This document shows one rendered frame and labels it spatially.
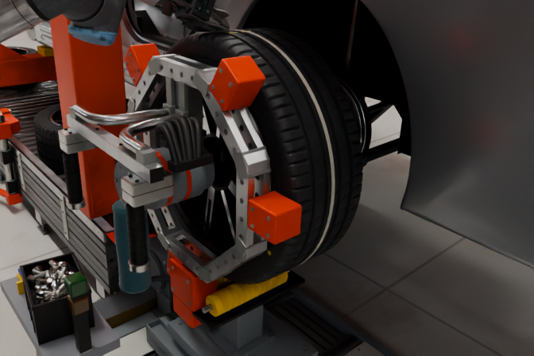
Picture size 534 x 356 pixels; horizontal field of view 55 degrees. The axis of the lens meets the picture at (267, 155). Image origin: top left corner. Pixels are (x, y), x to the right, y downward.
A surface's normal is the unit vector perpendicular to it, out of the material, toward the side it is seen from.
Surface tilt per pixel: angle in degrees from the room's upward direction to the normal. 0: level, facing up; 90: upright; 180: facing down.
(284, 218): 90
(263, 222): 90
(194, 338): 0
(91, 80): 90
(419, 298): 0
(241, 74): 35
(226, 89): 90
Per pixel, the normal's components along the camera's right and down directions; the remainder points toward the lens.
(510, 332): 0.04, -0.93
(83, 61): 0.65, 0.30
